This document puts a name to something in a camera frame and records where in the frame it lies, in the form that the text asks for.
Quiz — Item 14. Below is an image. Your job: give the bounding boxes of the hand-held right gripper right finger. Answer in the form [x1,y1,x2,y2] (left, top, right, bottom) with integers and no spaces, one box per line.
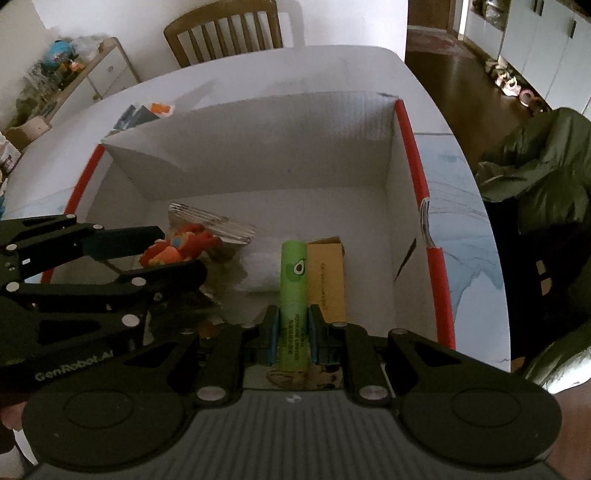
[308,304,467,408]

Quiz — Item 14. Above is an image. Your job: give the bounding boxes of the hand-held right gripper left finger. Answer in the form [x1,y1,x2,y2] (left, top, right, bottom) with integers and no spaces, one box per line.
[131,305,280,408]

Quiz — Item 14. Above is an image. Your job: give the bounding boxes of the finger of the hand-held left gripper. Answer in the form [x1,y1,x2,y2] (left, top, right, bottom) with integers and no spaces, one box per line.
[0,214,166,283]
[0,260,209,366]

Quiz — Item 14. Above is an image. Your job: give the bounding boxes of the green tube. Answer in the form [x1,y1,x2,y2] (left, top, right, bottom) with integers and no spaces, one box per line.
[276,239,311,371]

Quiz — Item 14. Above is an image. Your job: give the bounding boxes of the yellow box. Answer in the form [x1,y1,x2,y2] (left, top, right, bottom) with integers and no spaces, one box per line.
[307,236,347,325]

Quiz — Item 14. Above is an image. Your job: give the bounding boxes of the silver foil bag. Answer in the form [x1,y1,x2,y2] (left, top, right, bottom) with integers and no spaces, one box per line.
[167,202,258,246]

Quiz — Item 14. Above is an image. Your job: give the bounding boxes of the red and white cardboard box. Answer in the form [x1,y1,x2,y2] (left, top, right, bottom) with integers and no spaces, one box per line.
[41,90,458,374]

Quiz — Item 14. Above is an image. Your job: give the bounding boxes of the white plastic bag orange print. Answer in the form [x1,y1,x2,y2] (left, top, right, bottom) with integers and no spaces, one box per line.
[113,102,178,133]

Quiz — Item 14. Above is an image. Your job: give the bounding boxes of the small brown cardboard box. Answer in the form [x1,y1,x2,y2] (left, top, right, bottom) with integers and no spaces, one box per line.
[4,115,52,149]

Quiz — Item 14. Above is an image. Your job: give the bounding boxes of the pile of toys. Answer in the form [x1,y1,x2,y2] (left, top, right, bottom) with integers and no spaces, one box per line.
[17,39,108,126]

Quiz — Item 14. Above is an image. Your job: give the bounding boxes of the wooden chair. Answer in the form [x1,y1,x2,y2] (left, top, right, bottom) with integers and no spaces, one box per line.
[163,0,284,68]

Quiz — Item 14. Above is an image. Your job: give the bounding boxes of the green jacket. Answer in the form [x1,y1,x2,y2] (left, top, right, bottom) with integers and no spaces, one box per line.
[475,106,591,389]

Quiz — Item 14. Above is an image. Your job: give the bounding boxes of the shoes on floor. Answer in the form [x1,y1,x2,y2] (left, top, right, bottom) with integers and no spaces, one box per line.
[485,57,551,112]

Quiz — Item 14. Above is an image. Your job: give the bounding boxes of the white wall cabinets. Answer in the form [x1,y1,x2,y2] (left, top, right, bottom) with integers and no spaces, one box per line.
[464,0,591,117]

